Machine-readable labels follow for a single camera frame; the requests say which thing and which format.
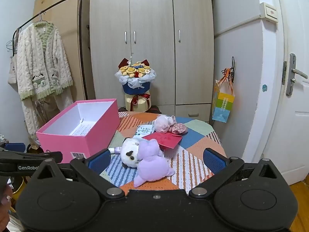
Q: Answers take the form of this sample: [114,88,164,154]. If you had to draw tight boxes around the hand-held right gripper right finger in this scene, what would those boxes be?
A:
[189,148,280,198]

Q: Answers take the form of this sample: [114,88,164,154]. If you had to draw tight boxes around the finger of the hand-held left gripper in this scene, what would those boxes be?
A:
[0,150,64,164]
[0,142,26,153]

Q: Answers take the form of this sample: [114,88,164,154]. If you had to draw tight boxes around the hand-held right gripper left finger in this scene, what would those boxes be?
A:
[36,148,125,199]

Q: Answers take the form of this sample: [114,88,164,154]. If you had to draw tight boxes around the white cat plush toy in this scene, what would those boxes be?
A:
[120,137,143,169]

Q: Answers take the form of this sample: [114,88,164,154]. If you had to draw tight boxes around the pink cardboard box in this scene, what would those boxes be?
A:
[36,99,120,164]

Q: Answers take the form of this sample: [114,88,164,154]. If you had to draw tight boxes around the pink floral cloth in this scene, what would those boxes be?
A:
[169,123,189,135]

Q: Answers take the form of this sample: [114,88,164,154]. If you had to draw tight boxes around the purple plush toy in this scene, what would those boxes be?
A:
[133,141,175,188]

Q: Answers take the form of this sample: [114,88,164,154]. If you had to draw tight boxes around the white blue tissue pack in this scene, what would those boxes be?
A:
[133,124,155,140]

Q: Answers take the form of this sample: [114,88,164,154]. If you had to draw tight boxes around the pink white fluffy plush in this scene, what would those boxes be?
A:
[154,115,177,133]

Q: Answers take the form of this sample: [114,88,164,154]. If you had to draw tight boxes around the person's left hand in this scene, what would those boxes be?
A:
[0,186,12,225]

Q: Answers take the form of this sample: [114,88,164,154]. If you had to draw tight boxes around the yellow plastic basin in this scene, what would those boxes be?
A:
[12,176,25,194]

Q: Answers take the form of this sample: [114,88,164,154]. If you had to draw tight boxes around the patchwork tablecloth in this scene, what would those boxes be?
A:
[99,111,227,196]

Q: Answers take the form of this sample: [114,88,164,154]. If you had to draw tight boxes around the fluffy cream pants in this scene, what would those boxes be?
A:
[21,87,74,139]

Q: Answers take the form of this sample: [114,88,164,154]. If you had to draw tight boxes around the colourful paper gift bag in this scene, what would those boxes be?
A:
[212,68,236,123]

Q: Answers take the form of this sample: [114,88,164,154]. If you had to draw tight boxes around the cream tote bag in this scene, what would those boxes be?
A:
[7,55,19,85]

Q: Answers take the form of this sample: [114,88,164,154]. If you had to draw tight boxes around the white door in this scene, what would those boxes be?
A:
[263,0,309,186]

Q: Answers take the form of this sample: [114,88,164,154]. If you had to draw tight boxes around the flower bouquet blue wrap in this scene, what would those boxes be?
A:
[115,56,157,113]

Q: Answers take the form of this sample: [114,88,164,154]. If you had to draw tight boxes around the fluffy cream green cardigan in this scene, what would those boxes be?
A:
[16,22,74,101]

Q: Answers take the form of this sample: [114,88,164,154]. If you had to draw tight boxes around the light wood wardrobe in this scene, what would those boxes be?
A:
[88,0,215,122]

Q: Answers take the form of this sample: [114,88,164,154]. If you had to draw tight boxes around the light wooden board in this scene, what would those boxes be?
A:
[33,0,90,102]

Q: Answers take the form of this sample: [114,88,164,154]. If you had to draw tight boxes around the black clothes rack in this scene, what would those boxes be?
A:
[13,0,88,101]

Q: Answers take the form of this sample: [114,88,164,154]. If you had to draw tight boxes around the wall hook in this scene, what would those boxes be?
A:
[229,56,236,83]

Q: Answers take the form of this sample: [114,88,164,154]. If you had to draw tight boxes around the wire clothes hanger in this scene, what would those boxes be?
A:
[6,39,19,54]

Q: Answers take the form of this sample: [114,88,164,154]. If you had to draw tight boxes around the metal door handle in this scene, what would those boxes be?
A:
[286,53,308,96]

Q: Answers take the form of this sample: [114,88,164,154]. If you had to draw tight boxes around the white light switch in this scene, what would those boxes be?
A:
[259,2,279,24]

